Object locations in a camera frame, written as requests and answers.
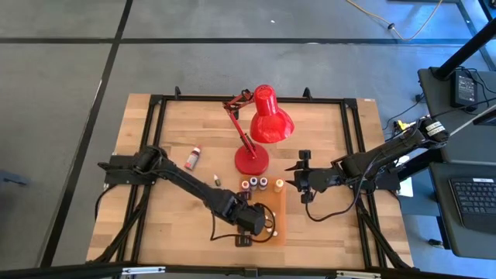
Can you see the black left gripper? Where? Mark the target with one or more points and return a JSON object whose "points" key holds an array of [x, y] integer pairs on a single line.
{"points": [[243, 241]]}

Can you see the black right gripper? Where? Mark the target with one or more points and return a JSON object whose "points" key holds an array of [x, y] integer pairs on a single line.
{"points": [[305, 155]]}

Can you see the yellow cap food coloring bottle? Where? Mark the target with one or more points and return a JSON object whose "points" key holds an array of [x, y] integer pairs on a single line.
{"points": [[279, 185]]}

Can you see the orange translucent plastic bin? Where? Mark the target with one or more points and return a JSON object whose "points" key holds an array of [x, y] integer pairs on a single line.
{"points": [[281, 205]]}

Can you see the purple cap food coloring bottle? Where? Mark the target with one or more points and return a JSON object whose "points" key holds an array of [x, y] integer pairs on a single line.
{"points": [[263, 183]]}

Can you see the orange cap food coloring bottle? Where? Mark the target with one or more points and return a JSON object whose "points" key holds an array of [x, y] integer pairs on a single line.
{"points": [[245, 185]]}

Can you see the large red food coloring bottle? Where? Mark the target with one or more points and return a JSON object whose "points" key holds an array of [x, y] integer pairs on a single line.
{"points": [[192, 158]]}

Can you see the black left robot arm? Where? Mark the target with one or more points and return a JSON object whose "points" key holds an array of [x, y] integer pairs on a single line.
{"points": [[190, 181]]}

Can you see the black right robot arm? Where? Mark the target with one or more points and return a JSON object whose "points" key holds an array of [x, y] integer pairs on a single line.
{"points": [[387, 149]]}

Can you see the red desk lamp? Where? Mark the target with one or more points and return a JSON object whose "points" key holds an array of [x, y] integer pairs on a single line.
{"points": [[269, 124]]}

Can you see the black table clamp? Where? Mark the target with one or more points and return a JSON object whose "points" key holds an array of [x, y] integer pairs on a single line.
{"points": [[177, 93], [307, 93]]}

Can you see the yellow plug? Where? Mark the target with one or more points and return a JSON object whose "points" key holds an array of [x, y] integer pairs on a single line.
{"points": [[402, 125]]}

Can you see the black support pole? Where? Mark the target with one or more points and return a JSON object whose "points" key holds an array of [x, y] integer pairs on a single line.
{"points": [[465, 51], [420, 164]]}

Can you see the small black floor plug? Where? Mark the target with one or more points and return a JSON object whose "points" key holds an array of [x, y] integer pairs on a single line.
{"points": [[436, 243]]}

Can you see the black crossbar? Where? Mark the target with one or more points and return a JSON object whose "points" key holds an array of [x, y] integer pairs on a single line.
{"points": [[77, 271]]}

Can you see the black keyboard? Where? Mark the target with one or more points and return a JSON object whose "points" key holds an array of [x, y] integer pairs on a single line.
{"points": [[474, 201]]}

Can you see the black power adapter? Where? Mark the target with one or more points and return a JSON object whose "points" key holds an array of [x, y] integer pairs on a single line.
{"points": [[463, 89]]}

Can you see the thin grey rod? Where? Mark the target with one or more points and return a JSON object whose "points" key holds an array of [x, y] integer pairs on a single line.
{"points": [[476, 118]]}

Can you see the black monitor foot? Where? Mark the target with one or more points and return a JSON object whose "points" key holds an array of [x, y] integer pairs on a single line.
{"points": [[486, 118]]}

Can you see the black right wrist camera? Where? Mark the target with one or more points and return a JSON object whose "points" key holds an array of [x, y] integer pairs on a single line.
{"points": [[318, 180]]}

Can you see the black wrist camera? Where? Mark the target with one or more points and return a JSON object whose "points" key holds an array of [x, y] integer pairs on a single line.
{"points": [[253, 221], [318, 180]]}

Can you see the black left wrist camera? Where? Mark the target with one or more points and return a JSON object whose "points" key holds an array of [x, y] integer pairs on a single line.
{"points": [[253, 221]]}

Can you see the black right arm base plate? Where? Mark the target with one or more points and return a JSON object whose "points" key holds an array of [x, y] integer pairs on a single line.
{"points": [[387, 183]]}

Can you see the silver bracket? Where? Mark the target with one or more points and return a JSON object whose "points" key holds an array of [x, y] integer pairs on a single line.
{"points": [[143, 270], [358, 275]]}

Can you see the black aluminium table frame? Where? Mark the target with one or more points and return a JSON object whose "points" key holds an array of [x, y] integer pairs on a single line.
{"points": [[193, 98]]}

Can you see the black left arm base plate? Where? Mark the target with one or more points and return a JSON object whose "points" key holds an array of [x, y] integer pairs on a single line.
{"points": [[116, 176]]}

